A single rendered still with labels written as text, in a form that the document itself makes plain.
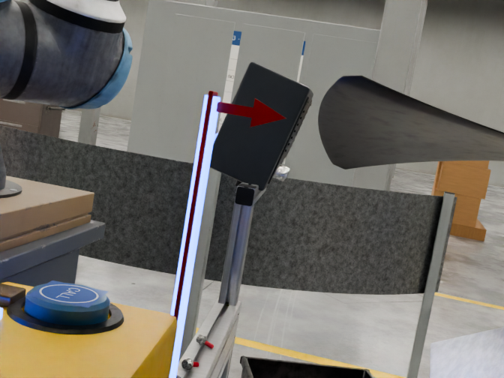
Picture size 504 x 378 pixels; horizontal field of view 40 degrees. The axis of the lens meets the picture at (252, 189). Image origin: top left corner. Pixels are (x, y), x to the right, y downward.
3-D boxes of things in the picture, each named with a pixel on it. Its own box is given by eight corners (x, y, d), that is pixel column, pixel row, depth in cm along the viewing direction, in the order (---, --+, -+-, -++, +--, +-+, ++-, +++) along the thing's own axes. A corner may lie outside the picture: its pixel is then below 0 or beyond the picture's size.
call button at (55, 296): (90, 345, 32) (95, 309, 31) (7, 328, 32) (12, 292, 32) (116, 319, 36) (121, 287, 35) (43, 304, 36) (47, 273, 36)
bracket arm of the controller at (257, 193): (252, 207, 110) (255, 188, 109) (233, 204, 110) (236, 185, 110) (265, 190, 133) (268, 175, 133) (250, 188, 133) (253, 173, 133)
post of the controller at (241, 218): (235, 307, 112) (255, 187, 109) (217, 303, 112) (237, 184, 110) (238, 301, 115) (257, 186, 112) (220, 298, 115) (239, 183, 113)
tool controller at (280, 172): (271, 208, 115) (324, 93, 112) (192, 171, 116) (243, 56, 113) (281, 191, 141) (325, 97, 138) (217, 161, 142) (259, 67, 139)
